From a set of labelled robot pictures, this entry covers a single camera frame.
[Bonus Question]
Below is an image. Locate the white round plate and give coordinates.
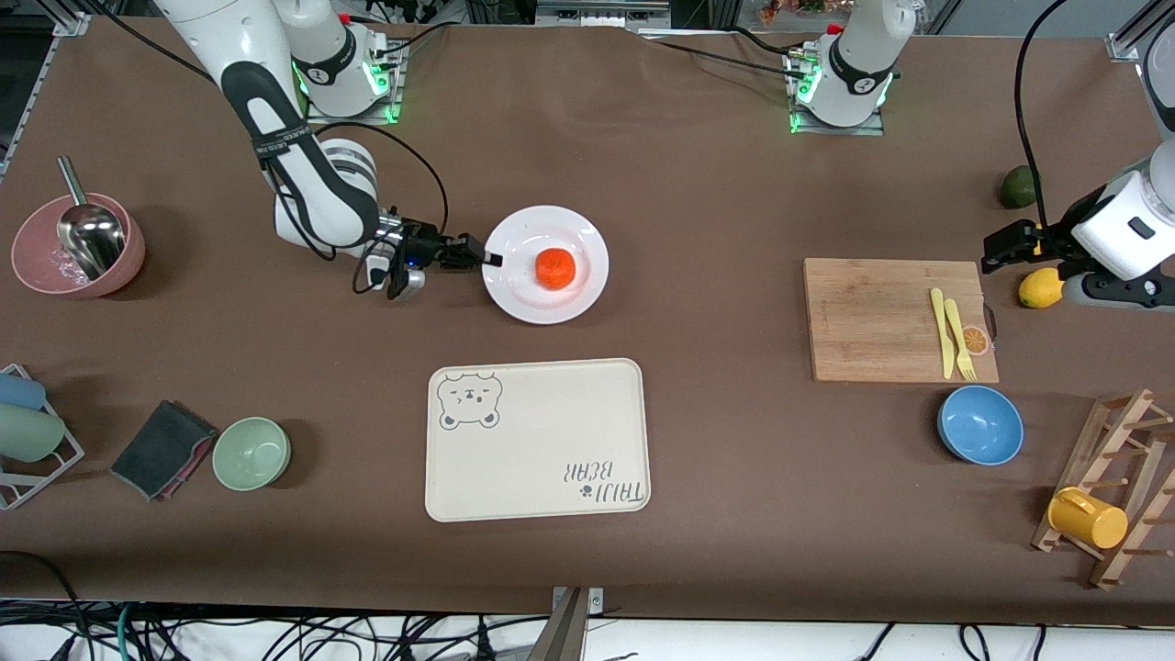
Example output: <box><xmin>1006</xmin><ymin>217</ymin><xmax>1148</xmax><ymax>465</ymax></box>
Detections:
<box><xmin>483</xmin><ymin>206</ymin><xmax>610</xmax><ymax>325</ymax></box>

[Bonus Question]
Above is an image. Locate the orange fruit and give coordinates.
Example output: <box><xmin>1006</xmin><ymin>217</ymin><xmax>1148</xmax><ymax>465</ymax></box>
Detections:
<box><xmin>535</xmin><ymin>247</ymin><xmax>577</xmax><ymax>290</ymax></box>

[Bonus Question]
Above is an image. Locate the dark green avocado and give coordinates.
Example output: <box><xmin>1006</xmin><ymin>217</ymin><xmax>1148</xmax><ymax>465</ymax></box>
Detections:
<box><xmin>1000</xmin><ymin>165</ymin><xmax>1038</xmax><ymax>209</ymax></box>

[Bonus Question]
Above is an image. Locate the yellow plastic fork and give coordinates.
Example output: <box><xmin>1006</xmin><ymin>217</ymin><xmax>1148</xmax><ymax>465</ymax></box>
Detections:
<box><xmin>944</xmin><ymin>298</ymin><xmax>978</xmax><ymax>382</ymax></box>

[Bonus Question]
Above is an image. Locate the yellow plastic knife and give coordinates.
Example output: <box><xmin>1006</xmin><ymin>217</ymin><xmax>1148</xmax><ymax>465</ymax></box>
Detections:
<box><xmin>930</xmin><ymin>287</ymin><xmax>957</xmax><ymax>380</ymax></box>

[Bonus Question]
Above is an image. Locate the wooden cutting board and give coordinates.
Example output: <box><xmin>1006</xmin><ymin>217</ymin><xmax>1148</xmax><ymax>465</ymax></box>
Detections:
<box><xmin>803</xmin><ymin>258</ymin><xmax>1001</xmax><ymax>384</ymax></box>

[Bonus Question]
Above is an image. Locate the blue bowl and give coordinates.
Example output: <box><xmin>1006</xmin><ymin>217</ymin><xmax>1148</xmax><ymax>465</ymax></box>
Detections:
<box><xmin>937</xmin><ymin>385</ymin><xmax>1025</xmax><ymax>466</ymax></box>

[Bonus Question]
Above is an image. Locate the beige bear print tray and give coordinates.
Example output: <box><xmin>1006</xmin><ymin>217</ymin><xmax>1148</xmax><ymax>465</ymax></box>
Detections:
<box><xmin>425</xmin><ymin>358</ymin><xmax>652</xmax><ymax>523</ymax></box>

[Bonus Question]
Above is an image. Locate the wooden mug rack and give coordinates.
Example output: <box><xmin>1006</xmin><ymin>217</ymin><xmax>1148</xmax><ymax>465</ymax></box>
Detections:
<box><xmin>1031</xmin><ymin>388</ymin><xmax>1175</xmax><ymax>590</ymax></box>

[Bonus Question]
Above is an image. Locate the brown table cover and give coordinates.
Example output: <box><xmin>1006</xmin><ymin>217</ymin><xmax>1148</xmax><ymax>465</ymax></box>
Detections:
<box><xmin>0</xmin><ymin>14</ymin><xmax>1175</xmax><ymax>625</ymax></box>

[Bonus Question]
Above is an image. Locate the pale green bowl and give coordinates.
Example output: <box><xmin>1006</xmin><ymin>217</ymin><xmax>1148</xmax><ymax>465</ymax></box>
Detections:
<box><xmin>212</xmin><ymin>417</ymin><xmax>292</xmax><ymax>492</ymax></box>

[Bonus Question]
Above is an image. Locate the yellow mug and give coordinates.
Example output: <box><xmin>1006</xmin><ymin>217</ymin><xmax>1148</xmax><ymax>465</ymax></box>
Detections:
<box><xmin>1047</xmin><ymin>487</ymin><xmax>1129</xmax><ymax>550</ymax></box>

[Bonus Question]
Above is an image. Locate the metal scoop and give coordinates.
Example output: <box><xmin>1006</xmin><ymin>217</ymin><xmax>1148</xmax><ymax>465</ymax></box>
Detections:
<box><xmin>57</xmin><ymin>156</ymin><xmax>127</xmax><ymax>281</ymax></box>

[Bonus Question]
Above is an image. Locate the dark folded cloth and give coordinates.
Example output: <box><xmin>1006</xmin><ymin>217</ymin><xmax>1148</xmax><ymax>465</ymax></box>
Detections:
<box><xmin>110</xmin><ymin>399</ymin><xmax>218</xmax><ymax>502</ymax></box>

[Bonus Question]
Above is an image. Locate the pink bowl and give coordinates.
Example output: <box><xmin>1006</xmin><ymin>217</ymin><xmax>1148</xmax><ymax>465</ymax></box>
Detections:
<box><xmin>11</xmin><ymin>192</ymin><xmax>147</xmax><ymax>298</ymax></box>

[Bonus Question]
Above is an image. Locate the blue cup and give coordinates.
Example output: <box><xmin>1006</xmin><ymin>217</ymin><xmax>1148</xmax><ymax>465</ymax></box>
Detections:
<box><xmin>0</xmin><ymin>373</ymin><xmax>47</xmax><ymax>412</ymax></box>

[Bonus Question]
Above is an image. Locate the pale green cup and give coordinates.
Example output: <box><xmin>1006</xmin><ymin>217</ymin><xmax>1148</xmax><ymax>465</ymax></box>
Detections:
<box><xmin>0</xmin><ymin>404</ymin><xmax>67</xmax><ymax>464</ymax></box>

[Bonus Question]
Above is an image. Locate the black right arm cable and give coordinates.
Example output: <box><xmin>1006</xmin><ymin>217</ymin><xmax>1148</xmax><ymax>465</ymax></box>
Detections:
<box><xmin>87</xmin><ymin>0</ymin><xmax>451</xmax><ymax>299</ymax></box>

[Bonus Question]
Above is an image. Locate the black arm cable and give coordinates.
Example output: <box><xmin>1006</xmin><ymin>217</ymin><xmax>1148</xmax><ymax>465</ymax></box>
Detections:
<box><xmin>87</xmin><ymin>0</ymin><xmax>451</xmax><ymax>299</ymax></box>
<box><xmin>1012</xmin><ymin>0</ymin><xmax>1075</xmax><ymax>230</ymax></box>

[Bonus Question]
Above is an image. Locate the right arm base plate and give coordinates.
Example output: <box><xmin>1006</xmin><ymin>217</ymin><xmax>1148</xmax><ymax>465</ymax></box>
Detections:
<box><xmin>305</xmin><ymin>41</ymin><xmax>405</xmax><ymax>125</ymax></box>

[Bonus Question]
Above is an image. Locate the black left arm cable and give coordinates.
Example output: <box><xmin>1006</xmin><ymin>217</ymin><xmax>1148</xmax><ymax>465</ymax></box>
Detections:
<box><xmin>1012</xmin><ymin>0</ymin><xmax>1075</xmax><ymax>230</ymax></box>

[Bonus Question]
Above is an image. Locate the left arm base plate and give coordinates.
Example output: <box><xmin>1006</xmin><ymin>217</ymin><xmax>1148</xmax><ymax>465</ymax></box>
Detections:
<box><xmin>788</xmin><ymin>46</ymin><xmax>887</xmax><ymax>137</ymax></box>

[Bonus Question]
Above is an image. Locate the aluminium frame profile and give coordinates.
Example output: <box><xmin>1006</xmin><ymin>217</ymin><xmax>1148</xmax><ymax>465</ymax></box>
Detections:
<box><xmin>1106</xmin><ymin>0</ymin><xmax>1175</xmax><ymax>63</ymax></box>
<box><xmin>0</xmin><ymin>0</ymin><xmax>93</xmax><ymax>180</ymax></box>

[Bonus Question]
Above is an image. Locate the metal table bracket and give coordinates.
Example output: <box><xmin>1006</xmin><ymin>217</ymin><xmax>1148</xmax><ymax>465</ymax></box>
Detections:
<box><xmin>525</xmin><ymin>586</ymin><xmax>607</xmax><ymax>661</ymax></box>

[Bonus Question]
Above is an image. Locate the white wire cup rack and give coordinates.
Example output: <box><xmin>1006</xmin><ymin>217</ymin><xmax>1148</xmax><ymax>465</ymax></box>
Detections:
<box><xmin>0</xmin><ymin>364</ymin><xmax>86</xmax><ymax>511</ymax></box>

